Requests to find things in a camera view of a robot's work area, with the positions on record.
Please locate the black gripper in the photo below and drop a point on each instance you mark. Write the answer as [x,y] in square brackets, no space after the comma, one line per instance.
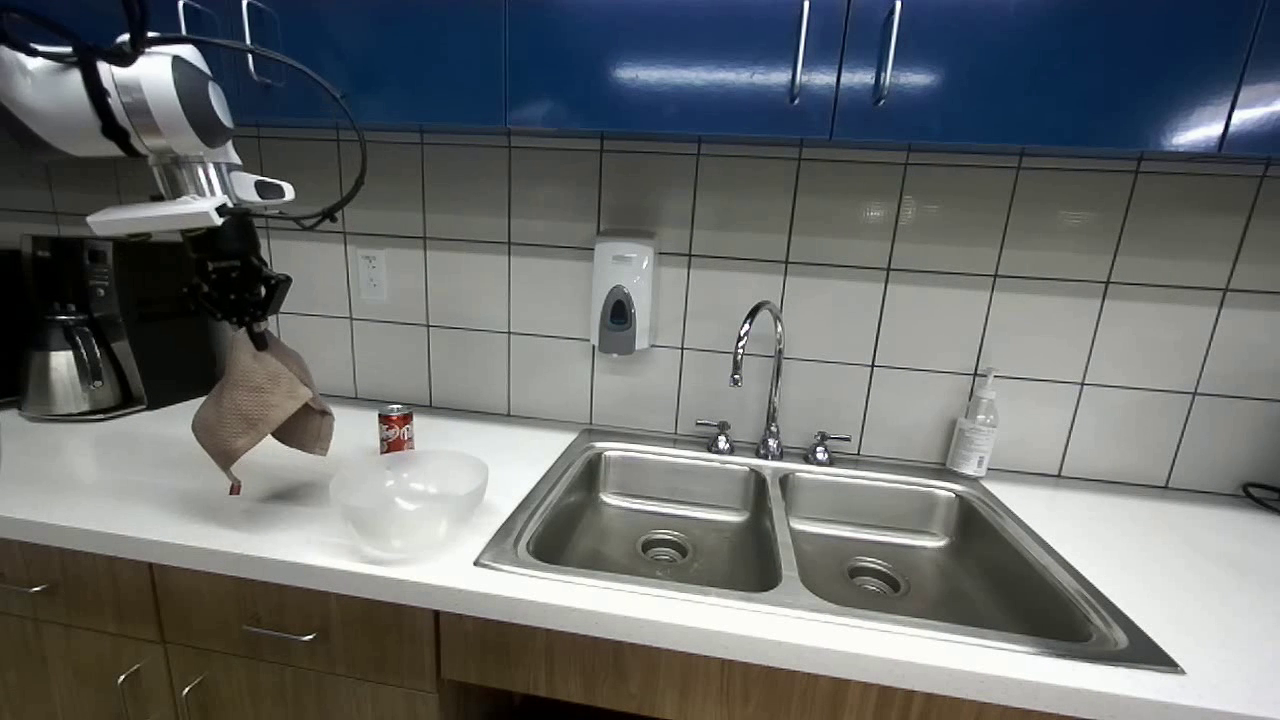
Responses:
[242,275]

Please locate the brown cloth towel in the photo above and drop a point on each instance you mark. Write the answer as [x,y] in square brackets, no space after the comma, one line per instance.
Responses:
[254,403]

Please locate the translucent white plastic bowl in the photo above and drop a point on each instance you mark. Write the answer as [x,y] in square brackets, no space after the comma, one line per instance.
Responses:
[410,505]

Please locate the black coffee maker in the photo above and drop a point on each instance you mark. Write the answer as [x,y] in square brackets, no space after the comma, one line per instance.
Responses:
[145,323]

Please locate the red soda can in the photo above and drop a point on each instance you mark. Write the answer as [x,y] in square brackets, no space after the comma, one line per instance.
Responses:
[392,428]

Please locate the steel coffee carafe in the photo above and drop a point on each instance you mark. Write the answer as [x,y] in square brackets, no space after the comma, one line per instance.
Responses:
[67,365]

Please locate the wooden drawer front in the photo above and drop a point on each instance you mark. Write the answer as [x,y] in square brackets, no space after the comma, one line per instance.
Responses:
[82,594]
[306,624]

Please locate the blue glossy cabinet door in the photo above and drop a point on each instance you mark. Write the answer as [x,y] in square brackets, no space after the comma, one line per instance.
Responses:
[67,16]
[1043,67]
[1265,82]
[667,67]
[413,63]

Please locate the wooden lower cabinet door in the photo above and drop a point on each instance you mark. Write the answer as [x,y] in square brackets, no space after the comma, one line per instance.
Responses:
[306,696]
[67,673]

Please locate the chrome gooseneck faucet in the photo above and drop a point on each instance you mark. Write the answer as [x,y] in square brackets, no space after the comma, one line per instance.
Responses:
[770,385]

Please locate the wooden sink front panel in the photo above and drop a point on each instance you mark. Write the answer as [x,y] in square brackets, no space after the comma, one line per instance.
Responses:
[667,680]

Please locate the stainless steel double sink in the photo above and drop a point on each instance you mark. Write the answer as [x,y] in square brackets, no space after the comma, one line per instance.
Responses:
[801,540]

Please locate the clear soap pump bottle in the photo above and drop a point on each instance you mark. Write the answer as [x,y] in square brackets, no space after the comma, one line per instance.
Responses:
[975,432]

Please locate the white wall outlet plate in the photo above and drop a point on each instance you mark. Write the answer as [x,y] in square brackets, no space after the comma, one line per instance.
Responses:
[371,276]

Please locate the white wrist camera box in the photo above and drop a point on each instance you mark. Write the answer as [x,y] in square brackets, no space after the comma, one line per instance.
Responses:
[155,217]

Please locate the white wall soap dispenser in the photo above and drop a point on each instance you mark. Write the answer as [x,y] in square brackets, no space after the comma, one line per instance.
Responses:
[621,294]

